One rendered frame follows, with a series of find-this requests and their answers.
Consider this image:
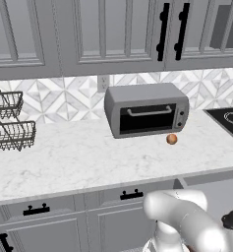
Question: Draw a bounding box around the grey drawer front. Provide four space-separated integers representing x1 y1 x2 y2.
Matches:
97 179 185 208
181 168 233 221
2 194 78 226

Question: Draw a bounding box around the grey toaster oven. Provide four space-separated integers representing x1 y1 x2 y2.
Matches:
103 82 191 140

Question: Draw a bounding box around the brown egg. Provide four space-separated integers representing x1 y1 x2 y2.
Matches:
165 133 179 146

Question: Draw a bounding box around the grey base cupboard door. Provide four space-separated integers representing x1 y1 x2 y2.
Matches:
0 211 90 252
87 200 159 252

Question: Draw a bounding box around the black hob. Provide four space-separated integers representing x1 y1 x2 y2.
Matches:
203 106 233 145

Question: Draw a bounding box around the white wall outlet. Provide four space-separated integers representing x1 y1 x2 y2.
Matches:
97 75 110 94

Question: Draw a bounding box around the black drawer handle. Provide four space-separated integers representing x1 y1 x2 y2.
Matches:
22 203 51 217
119 188 145 202

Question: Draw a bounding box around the grey wall cupboard door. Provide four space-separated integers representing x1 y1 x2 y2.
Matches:
163 0 233 72
53 0 168 79
0 0 64 82

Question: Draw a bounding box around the black wall cupboard handle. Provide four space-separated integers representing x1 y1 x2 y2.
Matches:
155 2 171 63
173 2 191 62

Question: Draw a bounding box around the black wire basket stand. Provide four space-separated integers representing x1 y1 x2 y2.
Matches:
0 81 37 153

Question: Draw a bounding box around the black base cupboard handle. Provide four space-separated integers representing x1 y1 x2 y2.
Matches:
0 232 15 252

